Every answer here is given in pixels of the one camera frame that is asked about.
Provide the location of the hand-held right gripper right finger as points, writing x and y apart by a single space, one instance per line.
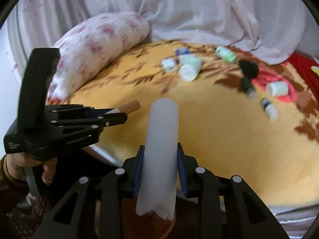
181 171

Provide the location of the brown round container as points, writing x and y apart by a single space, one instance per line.
154 226

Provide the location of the red cloth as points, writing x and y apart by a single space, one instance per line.
302 67

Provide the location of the green and white bottle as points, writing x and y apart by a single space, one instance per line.
226 54

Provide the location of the grey striped bed sheet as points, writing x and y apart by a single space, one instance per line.
296 220

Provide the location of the small white bottle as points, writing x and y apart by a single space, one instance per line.
170 65

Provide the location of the floral white pillow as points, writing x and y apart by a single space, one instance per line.
99 47

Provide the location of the yellow printed pillow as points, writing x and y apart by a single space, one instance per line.
315 70

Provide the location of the white jar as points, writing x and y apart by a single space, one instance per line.
277 89

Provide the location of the sheer white curtain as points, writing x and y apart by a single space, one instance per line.
187 10

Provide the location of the translucent white plastic tube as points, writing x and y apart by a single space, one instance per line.
160 142

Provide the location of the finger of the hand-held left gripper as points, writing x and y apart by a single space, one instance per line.
109 120
82 137

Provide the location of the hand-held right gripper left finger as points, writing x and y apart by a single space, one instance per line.
139 171

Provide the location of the green tube with white cap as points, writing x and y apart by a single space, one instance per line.
190 71

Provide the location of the dark small bottle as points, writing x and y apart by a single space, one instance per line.
248 87

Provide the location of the pinkish brown tube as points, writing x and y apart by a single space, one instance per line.
132 105

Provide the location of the pale green tube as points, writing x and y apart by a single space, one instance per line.
184 58

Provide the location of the blue packet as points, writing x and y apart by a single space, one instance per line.
182 51

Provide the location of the person's left hand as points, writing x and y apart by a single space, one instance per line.
13 165

